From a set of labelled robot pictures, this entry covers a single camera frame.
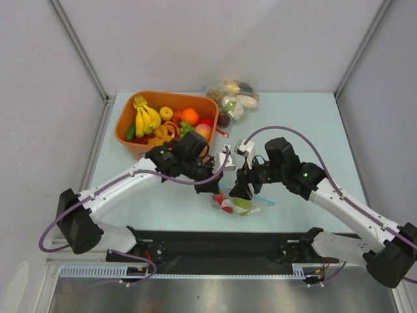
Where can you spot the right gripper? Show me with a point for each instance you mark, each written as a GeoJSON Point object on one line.
{"type": "Point", "coordinates": [245, 182]}

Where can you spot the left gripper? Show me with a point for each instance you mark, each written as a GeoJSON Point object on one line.
{"type": "Point", "coordinates": [212, 186]}

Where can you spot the clear zip top bag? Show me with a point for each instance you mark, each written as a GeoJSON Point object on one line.
{"type": "Point", "coordinates": [258, 204]}

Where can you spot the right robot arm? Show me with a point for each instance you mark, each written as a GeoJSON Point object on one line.
{"type": "Point", "coordinates": [384, 248]}

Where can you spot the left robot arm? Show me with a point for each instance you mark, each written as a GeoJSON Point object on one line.
{"type": "Point", "coordinates": [80, 217]}

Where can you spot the green fake pear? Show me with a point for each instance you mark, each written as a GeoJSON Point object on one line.
{"type": "Point", "coordinates": [242, 207]}

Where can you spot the red fake chili pepper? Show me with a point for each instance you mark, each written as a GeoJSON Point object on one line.
{"type": "Point", "coordinates": [220, 199]}

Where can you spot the fake peach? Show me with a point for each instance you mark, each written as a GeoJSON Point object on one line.
{"type": "Point", "coordinates": [204, 130]}

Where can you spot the green fake grapes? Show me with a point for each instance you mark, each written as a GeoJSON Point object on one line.
{"type": "Point", "coordinates": [185, 128]}

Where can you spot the red fake apple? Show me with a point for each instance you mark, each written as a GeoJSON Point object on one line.
{"type": "Point", "coordinates": [206, 121]}

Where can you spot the dark red fake plum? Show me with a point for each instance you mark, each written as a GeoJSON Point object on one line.
{"type": "Point", "coordinates": [223, 120]}

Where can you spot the fake orange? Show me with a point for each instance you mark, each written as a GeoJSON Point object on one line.
{"type": "Point", "coordinates": [190, 116]}

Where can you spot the yellow fake apple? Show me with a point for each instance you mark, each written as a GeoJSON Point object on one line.
{"type": "Point", "coordinates": [166, 113]}

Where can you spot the yellow fake banana bunch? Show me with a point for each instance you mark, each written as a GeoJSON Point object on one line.
{"type": "Point", "coordinates": [147, 118]}

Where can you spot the orange plastic bin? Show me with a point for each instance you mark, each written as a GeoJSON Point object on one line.
{"type": "Point", "coordinates": [205, 107]}

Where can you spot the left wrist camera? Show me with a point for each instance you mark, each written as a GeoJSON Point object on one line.
{"type": "Point", "coordinates": [225, 159]}

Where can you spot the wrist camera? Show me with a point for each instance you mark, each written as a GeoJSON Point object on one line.
{"type": "Point", "coordinates": [246, 148]}
{"type": "Point", "coordinates": [225, 159]}

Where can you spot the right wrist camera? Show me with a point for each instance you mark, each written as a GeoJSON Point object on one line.
{"type": "Point", "coordinates": [246, 148]}

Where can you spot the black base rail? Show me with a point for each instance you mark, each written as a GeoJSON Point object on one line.
{"type": "Point", "coordinates": [222, 253]}

